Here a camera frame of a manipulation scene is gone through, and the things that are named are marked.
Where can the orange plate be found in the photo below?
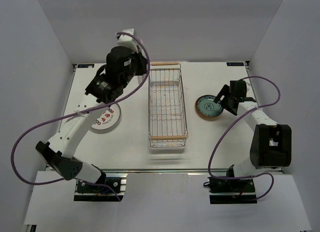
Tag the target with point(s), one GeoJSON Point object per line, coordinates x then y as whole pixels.
{"type": "Point", "coordinates": [208, 118]}

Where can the large white plate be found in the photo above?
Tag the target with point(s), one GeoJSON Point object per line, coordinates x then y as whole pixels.
{"type": "Point", "coordinates": [108, 120]}

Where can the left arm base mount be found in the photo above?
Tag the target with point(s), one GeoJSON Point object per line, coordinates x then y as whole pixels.
{"type": "Point", "coordinates": [113, 190]}

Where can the aluminium table rail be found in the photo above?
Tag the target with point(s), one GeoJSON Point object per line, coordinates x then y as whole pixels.
{"type": "Point", "coordinates": [219, 170]}

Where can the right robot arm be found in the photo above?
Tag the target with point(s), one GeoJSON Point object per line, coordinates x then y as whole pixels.
{"type": "Point", "coordinates": [271, 145]}

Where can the dark patterned plate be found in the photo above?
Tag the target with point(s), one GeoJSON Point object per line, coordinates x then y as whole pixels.
{"type": "Point", "coordinates": [208, 106]}

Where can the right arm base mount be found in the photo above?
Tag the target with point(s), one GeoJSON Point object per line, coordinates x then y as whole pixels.
{"type": "Point", "coordinates": [231, 192]}

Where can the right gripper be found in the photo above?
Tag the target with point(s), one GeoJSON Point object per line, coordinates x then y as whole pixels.
{"type": "Point", "coordinates": [224, 91]}

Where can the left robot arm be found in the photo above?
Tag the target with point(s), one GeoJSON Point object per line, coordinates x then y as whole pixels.
{"type": "Point", "coordinates": [59, 150]}

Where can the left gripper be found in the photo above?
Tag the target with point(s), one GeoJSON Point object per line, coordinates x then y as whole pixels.
{"type": "Point", "coordinates": [142, 62]}

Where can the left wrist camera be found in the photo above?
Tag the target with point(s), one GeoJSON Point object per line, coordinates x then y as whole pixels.
{"type": "Point", "coordinates": [128, 41]}

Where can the wire dish rack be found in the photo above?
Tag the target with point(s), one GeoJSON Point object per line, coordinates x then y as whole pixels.
{"type": "Point", "coordinates": [167, 122]}

